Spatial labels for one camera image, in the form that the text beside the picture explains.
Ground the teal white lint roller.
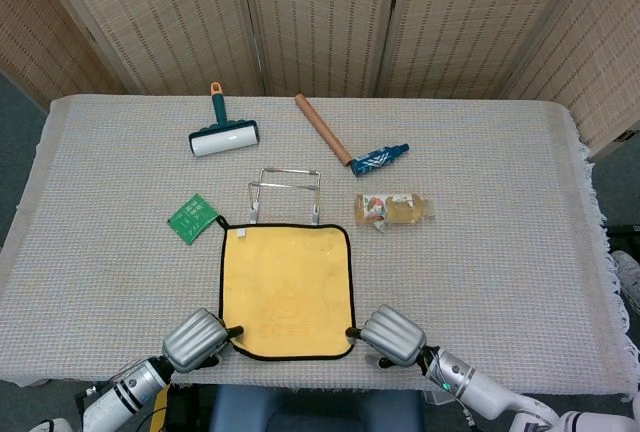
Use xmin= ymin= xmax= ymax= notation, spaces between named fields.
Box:
xmin=188 ymin=81 xmax=261 ymax=159

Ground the woven grey tablecloth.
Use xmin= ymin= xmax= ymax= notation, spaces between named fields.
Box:
xmin=0 ymin=93 xmax=629 ymax=398

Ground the yellow cloth with black trim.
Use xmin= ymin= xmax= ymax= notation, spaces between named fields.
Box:
xmin=214 ymin=214 xmax=357 ymax=362

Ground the metal wire rack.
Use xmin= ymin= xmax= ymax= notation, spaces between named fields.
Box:
xmin=247 ymin=166 xmax=322 ymax=226

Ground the blue padded seat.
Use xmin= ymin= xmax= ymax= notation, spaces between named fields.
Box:
xmin=208 ymin=384 xmax=426 ymax=432

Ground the brown cardboard tube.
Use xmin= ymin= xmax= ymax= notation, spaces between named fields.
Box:
xmin=293 ymin=93 xmax=356 ymax=168

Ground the green packet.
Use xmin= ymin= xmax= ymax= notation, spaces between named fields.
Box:
xmin=166 ymin=192 xmax=221 ymax=245

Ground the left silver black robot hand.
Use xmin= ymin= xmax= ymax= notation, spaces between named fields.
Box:
xmin=160 ymin=307 xmax=246 ymax=373

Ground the white shoe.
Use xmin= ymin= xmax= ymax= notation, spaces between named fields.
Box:
xmin=610 ymin=250 xmax=640 ymax=311

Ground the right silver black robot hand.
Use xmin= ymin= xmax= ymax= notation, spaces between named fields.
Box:
xmin=346 ymin=304 xmax=429 ymax=371

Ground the blue patterned spray bottle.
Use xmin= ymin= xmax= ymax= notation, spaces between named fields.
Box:
xmin=349 ymin=142 xmax=411 ymax=178

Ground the woven folding screen panel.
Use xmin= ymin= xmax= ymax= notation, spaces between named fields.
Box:
xmin=377 ymin=0 xmax=599 ymax=99
xmin=238 ymin=0 xmax=404 ymax=98
xmin=27 ymin=0 xmax=266 ymax=96
xmin=502 ymin=0 xmax=640 ymax=161
xmin=0 ymin=0 xmax=129 ymax=98

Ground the clear tea bottle with label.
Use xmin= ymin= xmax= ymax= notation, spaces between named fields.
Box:
xmin=354 ymin=192 xmax=436 ymax=234

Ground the black equipment box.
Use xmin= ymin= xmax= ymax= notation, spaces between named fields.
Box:
xmin=164 ymin=384 xmax=214 ymax=432

